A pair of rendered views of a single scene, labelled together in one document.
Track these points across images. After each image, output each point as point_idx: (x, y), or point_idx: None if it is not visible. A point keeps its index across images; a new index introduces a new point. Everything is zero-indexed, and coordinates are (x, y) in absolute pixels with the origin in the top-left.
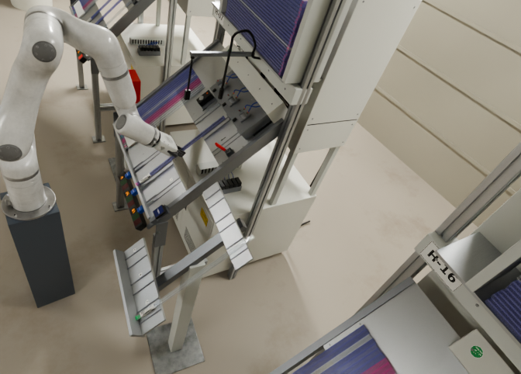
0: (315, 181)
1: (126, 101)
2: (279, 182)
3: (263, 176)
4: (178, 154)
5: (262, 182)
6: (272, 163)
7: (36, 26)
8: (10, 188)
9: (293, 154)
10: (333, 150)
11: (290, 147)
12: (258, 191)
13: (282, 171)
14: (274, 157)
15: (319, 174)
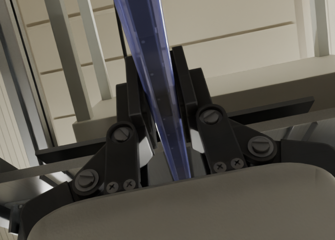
0: (83, 1)
1: None
2: (53, 16)
3: (23, 78)
4: (117, 117)
5: (13, 56)
6: (29, 144)
7: None
8: None
9: (75, 115)
10: (99, 88)
11: (87, 126)
12: (3, 12)
13: (69, 52)
14: (35, 165)
15: (88, 22)
